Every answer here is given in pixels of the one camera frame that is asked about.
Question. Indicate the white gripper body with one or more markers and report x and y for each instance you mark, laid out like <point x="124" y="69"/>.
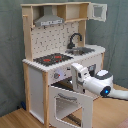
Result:
<point x="79" y="74"/>

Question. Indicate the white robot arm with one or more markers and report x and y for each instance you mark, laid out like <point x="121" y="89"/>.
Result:
<point x="100" y="84"/>

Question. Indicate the wooden toy kitchen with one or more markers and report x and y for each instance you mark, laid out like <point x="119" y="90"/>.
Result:
<point x="45" y="40"/>

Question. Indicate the left stove knob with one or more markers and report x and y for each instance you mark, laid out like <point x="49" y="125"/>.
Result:
<point x="56" y="75"/>

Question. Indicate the grey metal sink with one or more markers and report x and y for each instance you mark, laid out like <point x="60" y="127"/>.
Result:
<point x="79" y="51"/>

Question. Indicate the white oven door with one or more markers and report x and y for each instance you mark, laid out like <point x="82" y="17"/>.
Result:
<point x="64" y="102"/>

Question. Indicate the black toy faucet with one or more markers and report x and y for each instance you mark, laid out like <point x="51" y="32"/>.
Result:
<point x="71" y="43"/>

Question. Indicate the black stovetop red burners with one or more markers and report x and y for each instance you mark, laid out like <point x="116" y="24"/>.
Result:
<point x="52" y="59"/>

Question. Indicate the grey range hood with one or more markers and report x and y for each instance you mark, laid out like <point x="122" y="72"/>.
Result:
<point x="48" y="18"/>

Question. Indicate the white microwave cabinet door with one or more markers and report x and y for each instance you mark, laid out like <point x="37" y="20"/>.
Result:
<point x="97" y="11"/>

